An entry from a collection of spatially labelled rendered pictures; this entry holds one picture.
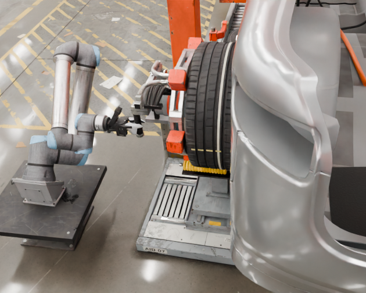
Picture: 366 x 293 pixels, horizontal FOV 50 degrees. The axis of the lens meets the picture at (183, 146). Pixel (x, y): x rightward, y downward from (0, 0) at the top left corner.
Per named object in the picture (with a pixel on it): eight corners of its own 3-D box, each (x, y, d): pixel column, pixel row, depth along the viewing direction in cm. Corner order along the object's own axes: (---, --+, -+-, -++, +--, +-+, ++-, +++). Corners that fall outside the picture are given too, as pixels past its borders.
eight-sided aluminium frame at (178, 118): (187, 176, 206) (179, 88, 171) (175, 175, 208) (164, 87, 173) (205, 116, 246) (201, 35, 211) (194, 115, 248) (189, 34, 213)
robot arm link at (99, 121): (100, 111, 210) (93, 121, 203) (108, 111, 209) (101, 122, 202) (103, 124, 216) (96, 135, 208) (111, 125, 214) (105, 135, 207)
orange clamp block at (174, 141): (186, 142, 191) (182, 153, 184) (171, 140, 192) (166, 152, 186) (185, 130, 186) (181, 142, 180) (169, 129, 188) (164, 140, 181)
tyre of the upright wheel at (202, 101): (250, 25, 211) (245, 128, 248) (207, 24, 216) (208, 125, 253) (236, 75, 158) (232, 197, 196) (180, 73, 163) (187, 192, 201)
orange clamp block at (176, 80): (186, 91, 182) (183, 83, 173) (171, 90, 184) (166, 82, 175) (189, 77, 184) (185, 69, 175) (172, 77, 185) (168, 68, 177)
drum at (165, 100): (193, 123, 208) (191, 101, 199) (154, 120, 212) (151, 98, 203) (197, 108, 218) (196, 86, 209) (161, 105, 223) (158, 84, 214)
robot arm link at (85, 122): (80, 131, 216) (82, 114, 217) (101, 133, 214) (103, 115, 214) (72, 129, 207) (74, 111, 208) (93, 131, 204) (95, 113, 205)
